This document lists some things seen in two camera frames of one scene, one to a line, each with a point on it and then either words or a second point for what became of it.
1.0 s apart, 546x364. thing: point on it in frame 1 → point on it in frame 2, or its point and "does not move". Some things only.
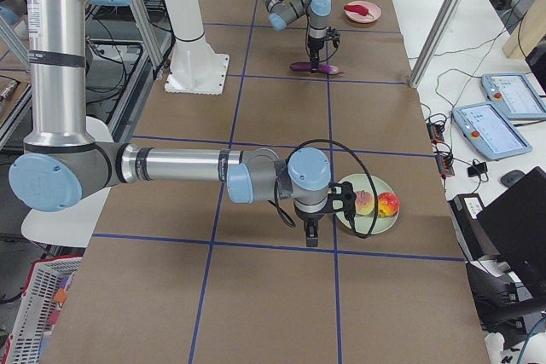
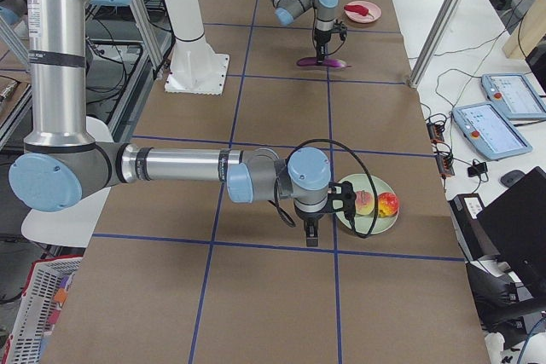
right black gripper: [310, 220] does not move
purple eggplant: [305, 66] → [328, 62]
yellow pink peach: [364, 202] does not move
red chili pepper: [357, 9] does not move
